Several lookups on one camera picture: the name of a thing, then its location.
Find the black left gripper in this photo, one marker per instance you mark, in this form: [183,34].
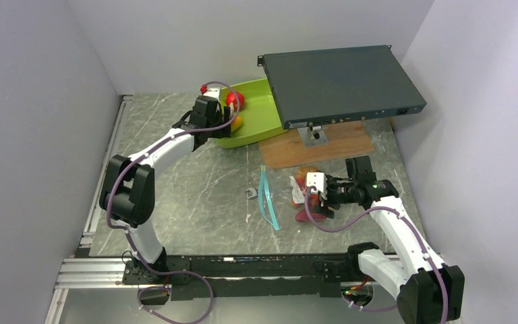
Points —
[226,115]

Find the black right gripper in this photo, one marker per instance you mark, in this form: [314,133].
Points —
[324,204]

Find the red fake apple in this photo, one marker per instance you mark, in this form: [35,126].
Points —
[235,100]

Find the orange fake fruit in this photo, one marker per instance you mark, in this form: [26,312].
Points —
[236,123]

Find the clear zip top bag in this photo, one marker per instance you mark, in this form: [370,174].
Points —
[282,195]

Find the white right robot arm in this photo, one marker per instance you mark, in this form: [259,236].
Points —
[425,288]

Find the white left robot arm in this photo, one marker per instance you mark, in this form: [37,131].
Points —
[128,191]

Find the magenta fake sweet potato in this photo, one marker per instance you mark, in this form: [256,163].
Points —
[302,216]

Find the lime green plastic tub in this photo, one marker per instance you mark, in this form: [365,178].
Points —
[260,118]

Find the wooden board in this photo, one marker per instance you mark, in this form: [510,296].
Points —
[342,141]

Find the chrome combination wrench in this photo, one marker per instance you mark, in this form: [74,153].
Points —
[251,193]

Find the dark grey rack device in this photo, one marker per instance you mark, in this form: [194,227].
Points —
[333,86]

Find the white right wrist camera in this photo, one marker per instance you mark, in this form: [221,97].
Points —
[316,184]

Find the metal stand base plate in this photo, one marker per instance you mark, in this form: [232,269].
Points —
[312,136]

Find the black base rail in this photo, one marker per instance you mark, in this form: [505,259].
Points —
[249,275]

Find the aluminium frame rail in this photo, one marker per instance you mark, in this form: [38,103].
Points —
[81,271]

